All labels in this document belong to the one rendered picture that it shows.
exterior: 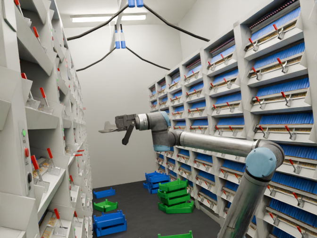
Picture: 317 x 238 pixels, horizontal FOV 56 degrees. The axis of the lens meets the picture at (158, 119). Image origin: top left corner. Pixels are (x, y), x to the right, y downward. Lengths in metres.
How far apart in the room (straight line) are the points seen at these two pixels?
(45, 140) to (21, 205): 0.71
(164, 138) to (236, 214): 0.53
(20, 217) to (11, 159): 0.09
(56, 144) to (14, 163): 0.70
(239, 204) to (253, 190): 0.10
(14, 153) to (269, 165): 1.01
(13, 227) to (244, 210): 1.07
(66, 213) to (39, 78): 0.53
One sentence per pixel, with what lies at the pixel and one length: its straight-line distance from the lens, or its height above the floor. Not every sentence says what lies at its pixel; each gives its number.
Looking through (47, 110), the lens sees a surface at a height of 1.16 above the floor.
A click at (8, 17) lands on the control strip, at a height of 1.29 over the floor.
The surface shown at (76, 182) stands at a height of 0.76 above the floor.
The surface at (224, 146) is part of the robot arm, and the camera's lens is 1.54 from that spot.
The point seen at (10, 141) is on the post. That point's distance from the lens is 0.52.
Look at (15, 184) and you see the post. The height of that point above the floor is 1.02.
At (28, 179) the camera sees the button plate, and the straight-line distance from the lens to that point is 0.56.
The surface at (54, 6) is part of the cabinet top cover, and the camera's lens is 1.84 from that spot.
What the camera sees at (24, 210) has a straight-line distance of 0.53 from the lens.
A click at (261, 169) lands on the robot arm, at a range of 1.31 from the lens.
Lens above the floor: 1.09
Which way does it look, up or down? level
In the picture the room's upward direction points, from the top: 7 degrees counter-clockwise
